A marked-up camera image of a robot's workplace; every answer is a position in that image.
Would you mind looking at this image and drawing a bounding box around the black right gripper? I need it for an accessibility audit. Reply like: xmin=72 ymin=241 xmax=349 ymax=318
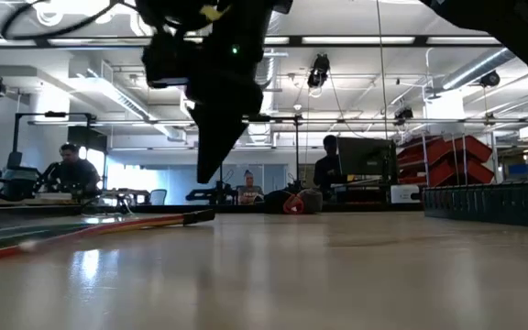
xmin=136 ymin=0 xmax=292 ymax=184

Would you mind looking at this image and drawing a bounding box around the grey office chair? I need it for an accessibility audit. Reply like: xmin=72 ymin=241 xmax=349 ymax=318
xmin=148 ymin=188 xmax=168 ymax=206

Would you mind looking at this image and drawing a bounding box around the red bin storage rack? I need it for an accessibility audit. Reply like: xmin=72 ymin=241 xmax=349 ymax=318
xmin=396 ymin=134 xmax=495 ymax=188

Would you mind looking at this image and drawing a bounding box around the black looped camera cable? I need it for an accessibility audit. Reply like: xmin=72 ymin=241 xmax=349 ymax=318
xmin=0 ymin=0 xmax=155 ymax=41

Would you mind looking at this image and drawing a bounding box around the black red grey tool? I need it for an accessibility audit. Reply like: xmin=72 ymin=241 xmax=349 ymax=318
xmin=263 ymin=188 xmax=325 ymax=215

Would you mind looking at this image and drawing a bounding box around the black aluminium table frame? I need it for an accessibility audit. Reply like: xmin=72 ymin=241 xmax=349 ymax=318
xmin=0 ymin=199 xmax=425 ymax=233

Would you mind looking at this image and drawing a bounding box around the silver ventilation duct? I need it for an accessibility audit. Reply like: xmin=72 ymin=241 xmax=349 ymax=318
xmin=442 ymin=48 xmax=517 ymax=91

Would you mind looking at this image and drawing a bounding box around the white box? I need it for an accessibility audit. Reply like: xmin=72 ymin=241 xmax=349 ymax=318
xmin=390 ymin=184 xmax=424 ymax=204

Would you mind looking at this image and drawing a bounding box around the yellow paper tag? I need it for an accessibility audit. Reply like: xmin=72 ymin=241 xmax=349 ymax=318
xmin=199 ymin=3 xmax=232 ymax=22

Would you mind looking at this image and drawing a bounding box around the black camera stand frame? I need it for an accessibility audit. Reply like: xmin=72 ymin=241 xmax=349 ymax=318
xmin=12 ymin=111 xmax=96 ymax=184

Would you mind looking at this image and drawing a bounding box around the person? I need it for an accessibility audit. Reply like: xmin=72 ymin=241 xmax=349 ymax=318
xmin=46 ymin=143 xmax=103 ymax=196
xmin=237 ymin=169 xmax=265 ymax=205
xmin=313 ymin=134 xmax=352 ymax=193

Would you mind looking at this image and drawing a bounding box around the black computer monitor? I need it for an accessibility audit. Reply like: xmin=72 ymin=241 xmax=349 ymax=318
xmin=336 ymin=136 xmax=399 ymax=185

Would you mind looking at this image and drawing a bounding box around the dark wall screen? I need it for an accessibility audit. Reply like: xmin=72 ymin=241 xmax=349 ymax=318
xmin=66 ymin=126 xmax=108 ymax=155

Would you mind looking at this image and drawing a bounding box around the black camera stand post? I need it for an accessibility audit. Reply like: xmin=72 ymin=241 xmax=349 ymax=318
xmin=244 ymin=114 xmax=304 ymax=193

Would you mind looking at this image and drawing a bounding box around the black round ceiling device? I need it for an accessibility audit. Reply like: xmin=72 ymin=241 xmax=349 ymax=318
xmin=478 ymin=70 xmax=501 ymax=89

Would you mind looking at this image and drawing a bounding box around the long ceiling strip light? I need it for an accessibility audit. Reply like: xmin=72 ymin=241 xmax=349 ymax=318
xmin=0 ymin=34 xmax=503 ymax=50

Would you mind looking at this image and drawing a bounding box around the background robot station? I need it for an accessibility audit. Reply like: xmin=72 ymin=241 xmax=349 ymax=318
xmin=0 ymin=150 xmax=45 ymax=203

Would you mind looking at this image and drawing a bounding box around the black hanging ceiling camera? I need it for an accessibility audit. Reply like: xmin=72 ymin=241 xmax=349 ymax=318
xmin=307 ymin=53 xmax=332 ymax=89

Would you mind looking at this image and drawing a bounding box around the multicoloured wire harness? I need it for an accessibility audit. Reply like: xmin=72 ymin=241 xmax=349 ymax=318
xmin=0 ymin=208 xmax=216 ymax=265

